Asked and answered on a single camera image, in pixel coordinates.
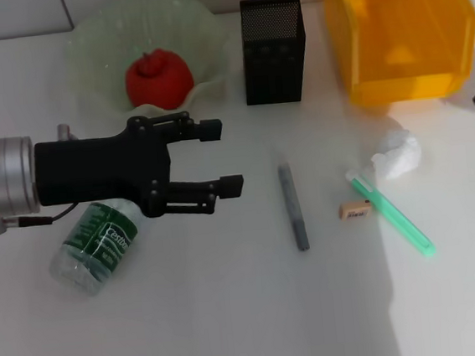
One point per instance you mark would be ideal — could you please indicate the small beige eraser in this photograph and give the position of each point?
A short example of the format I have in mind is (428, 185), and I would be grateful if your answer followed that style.
(355, 210)

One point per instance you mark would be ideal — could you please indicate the black mesh pen holder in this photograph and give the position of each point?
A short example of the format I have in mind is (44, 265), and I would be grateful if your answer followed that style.
(275, 69)

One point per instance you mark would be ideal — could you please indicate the grey pen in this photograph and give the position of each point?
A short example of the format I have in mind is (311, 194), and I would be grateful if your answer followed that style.
(294, 210)

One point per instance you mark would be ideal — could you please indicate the white paper ball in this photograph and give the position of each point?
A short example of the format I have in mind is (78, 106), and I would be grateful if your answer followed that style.
(399, 154)

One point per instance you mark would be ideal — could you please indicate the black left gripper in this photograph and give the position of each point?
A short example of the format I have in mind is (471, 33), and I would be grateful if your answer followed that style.
(94, 171)

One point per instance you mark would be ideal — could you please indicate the red-orange fruit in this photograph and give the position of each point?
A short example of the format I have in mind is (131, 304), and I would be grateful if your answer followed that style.
(161, 82)

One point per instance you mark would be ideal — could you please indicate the yellow plastic bin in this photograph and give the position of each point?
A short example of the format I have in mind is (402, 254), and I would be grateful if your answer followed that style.
(405, 35)

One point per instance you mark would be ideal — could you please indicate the clear green-label water bottle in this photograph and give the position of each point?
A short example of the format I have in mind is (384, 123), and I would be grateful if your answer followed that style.
(92, 246)

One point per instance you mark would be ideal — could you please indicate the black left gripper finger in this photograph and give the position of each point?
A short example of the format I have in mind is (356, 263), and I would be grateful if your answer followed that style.
(232, 185)

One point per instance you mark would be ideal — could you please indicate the green glass fruit bowl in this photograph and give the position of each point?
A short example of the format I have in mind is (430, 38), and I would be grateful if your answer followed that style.
(190, 39)

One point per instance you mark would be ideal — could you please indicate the green pen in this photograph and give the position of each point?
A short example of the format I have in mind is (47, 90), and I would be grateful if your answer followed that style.
(388, 214)

